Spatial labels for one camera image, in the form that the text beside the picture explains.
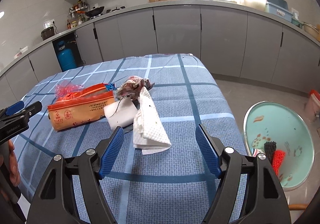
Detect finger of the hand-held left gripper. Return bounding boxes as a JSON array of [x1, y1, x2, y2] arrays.
[[7, 101, 43, 124], [0, 101, 25, 117]]

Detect pink plastic bucket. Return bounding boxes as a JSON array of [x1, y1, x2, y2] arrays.
[[304, 89, 320, 123]]

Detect grey kitchen base cabinets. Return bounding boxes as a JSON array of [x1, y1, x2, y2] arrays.
[[0, 0, 320, 97]]

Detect dark rice cooker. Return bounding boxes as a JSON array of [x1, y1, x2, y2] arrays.
[[41, 27, 55, 41]]

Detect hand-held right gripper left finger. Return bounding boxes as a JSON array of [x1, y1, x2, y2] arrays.
[[26, 126, 125, 224]]

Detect pink cellophane wrapper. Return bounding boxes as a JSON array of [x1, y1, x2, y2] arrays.
[[54, 80, 84, 97]]

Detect person's left hand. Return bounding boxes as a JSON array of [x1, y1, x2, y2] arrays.
[[7, 140, 21, 187]]

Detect white plastic container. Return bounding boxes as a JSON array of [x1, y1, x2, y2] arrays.
[[236, 0, 267, 12]]

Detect blue dish rack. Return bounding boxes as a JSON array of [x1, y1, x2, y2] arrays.
[[260, 0, 293, 23]]

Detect mint green enamel basin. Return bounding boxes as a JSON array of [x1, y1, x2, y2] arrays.
[[243, 100, 315, 191]]

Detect white sponge block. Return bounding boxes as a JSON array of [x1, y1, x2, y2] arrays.
[[104, 98, 140, 130]]

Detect black mesh bundle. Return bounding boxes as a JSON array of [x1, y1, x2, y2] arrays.
[[264, 141, 277, 162]]

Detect black wok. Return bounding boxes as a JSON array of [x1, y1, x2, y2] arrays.
[[76, 6, 105, 18]]

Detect metal spice rack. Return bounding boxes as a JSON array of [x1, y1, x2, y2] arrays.
[[69, 0, 89, 18]]

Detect gas stove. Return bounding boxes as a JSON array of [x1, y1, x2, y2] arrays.
[[86, 5, 127, 18]]

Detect red foam fruit net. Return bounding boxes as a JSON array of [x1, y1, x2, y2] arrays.
[[271, 149, 286, 174]]

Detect white paper towel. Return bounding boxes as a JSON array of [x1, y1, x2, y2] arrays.
[[132, 87, 172, 156]]

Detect blue plaid tablecloth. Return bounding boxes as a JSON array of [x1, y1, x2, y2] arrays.
[[0, 53, 253, 224]]

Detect patterned cloth rag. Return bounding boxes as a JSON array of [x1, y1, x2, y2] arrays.
[[116, 76, 155, 102]]

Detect blue gas cylinder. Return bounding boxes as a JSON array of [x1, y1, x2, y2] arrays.
[[54, 40, 77, 72]]

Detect orange paper packet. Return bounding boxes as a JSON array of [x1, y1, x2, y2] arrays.
[[47, 83, 115, 131]]

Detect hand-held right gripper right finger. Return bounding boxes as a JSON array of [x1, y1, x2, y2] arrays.
[[195, 123, 293, 224]]

